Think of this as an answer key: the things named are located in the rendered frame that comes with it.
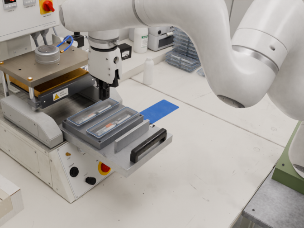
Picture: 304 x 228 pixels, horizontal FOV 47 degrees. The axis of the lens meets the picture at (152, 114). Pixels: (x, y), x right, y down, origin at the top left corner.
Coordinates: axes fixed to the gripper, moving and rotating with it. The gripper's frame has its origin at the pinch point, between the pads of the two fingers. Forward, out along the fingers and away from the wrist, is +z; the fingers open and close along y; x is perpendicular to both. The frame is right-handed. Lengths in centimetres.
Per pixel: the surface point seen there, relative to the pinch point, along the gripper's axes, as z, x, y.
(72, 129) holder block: 10.3, 10.1, 3.4
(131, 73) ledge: 32, -61, 42
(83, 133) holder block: 9.4, 9.9, -1.3
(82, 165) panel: 25.2, 8.4, 1.9
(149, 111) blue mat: 34, -43, 14
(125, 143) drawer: 10.6, 3.3, -12.4
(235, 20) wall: 52, -245, 71
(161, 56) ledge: 31, -88, 43
